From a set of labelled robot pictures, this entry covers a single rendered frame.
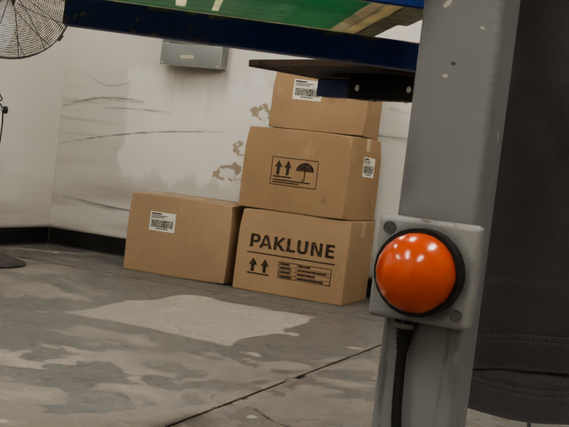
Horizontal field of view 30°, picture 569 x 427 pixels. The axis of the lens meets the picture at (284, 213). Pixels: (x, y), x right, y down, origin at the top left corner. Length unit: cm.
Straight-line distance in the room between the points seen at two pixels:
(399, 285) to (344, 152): 477
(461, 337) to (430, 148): 9
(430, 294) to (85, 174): 605
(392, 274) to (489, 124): 9
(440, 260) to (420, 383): 7
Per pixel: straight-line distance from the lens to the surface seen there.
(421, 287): 48
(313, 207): 531
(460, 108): 52
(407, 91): 267
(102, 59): 650
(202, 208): 557
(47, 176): 658
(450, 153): 52
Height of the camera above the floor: 70
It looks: 3 degrees down
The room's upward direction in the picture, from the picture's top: 7 degrees clockwise
